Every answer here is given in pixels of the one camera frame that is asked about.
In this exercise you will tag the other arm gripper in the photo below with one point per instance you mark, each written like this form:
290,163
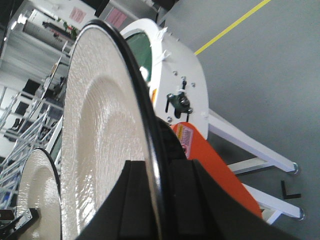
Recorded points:
11,227

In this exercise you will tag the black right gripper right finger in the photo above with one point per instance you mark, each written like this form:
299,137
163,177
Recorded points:
204,211

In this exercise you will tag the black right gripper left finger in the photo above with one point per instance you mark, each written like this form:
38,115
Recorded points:
127,212

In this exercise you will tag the cream plate black rim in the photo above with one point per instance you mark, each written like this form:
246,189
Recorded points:
39,189
108,119

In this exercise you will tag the orange motor cover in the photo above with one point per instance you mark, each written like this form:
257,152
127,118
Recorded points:
198,148

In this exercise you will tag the metal roller rack shelving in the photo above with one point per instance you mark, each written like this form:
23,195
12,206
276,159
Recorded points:
30,120

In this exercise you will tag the white outer conveyor rim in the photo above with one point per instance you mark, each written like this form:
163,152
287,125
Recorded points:
177,88

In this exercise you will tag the white conveyor leg frame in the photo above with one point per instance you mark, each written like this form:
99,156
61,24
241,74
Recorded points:
259,167

